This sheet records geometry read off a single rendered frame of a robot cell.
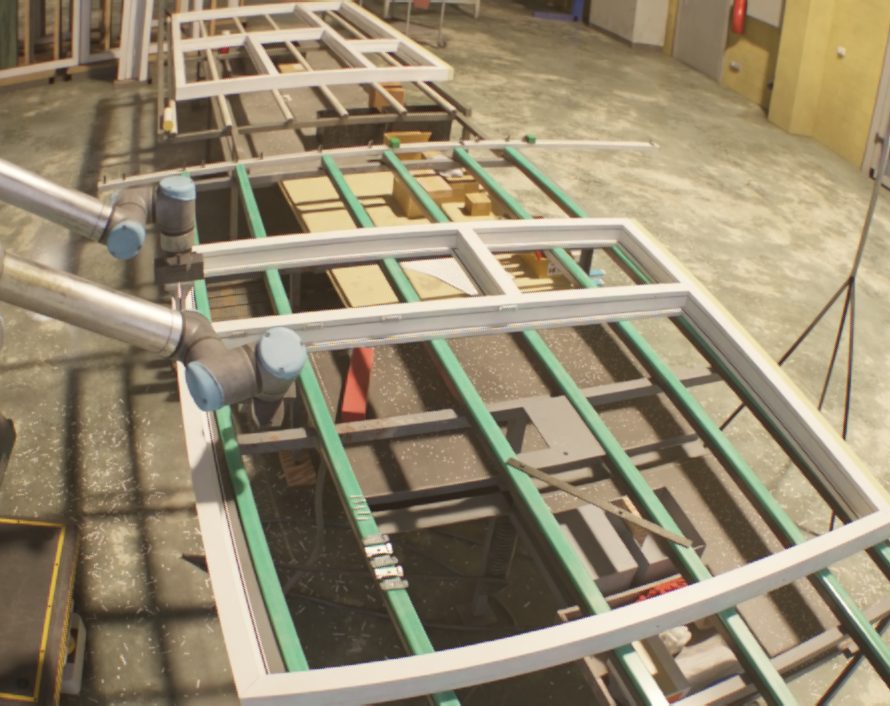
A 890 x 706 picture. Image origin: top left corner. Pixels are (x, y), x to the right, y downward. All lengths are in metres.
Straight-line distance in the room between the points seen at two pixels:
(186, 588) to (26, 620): 0.69
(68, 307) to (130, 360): 2.21
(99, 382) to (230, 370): 2.10
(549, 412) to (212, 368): 0.84
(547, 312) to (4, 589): 1.72
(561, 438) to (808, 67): 7.25
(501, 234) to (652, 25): 8.77
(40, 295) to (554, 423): 1.18
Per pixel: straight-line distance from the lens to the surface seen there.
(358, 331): 2.09
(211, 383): 1.45
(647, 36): 11.17
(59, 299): 1.42
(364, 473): 2.15
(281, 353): 1.48
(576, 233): 2.69
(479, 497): 2.16
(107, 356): 3.68
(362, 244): 2.46
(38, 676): 2.12
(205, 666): 2.45
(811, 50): 8.77
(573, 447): 1.89
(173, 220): 1.93
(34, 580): 2.33
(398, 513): 2.09
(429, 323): 2.13
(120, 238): 1.79
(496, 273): 2.31
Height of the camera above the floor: 2.02
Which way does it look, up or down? 33 degrees down
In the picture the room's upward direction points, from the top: 7 degrees clockwise
